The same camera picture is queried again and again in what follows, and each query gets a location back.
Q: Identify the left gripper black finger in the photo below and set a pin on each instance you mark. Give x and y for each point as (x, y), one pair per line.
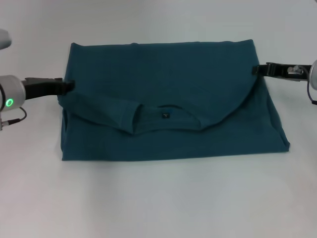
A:
(68, 83)
(68, 91)

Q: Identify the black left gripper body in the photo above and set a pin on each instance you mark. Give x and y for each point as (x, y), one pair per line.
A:
(42, 88)

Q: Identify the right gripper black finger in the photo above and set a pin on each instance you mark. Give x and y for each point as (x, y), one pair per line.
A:
(260, 70)

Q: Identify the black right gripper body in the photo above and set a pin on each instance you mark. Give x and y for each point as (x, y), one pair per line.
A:
(284, 70)

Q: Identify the blue FREE print t-shirt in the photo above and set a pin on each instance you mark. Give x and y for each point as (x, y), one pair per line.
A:
(158, 74)

